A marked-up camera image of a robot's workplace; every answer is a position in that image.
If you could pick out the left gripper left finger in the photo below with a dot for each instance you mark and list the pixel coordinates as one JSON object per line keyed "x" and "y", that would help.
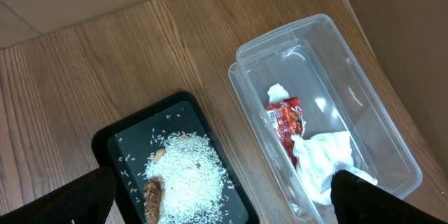
{"x": 87, "y": 199}

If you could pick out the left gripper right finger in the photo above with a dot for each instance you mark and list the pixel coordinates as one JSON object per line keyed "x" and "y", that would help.
{"x": 357, "y": 201}

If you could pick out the brown food piece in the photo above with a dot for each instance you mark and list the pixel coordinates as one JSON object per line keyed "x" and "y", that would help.
{"x": 152, "y": 192}

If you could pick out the white rice pile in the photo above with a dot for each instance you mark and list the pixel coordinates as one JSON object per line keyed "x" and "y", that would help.
{"x": 176, "y": 148}

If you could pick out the red snack wrapper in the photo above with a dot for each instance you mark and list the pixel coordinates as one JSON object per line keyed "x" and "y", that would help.
{"x": 286, "y": 118}

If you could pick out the small white napkin piece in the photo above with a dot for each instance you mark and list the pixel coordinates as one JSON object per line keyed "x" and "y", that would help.
{"x": 277, "y": 93}

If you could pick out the black plastic tray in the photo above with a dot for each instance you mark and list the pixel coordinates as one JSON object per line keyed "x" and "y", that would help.
{"x": 180, "y": 101}

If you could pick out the clear plastic bin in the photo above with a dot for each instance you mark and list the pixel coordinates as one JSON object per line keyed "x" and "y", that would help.
{"x": 312, "y": 61}

